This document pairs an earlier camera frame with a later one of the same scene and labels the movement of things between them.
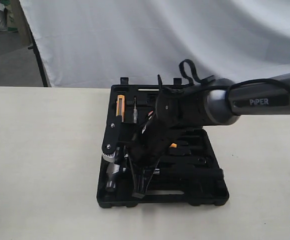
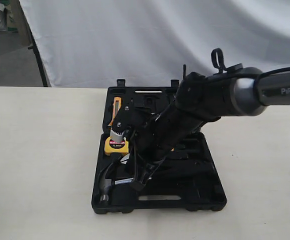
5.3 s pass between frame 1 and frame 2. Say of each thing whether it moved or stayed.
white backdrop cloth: stayed
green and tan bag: stayed
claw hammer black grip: moved
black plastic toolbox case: moved
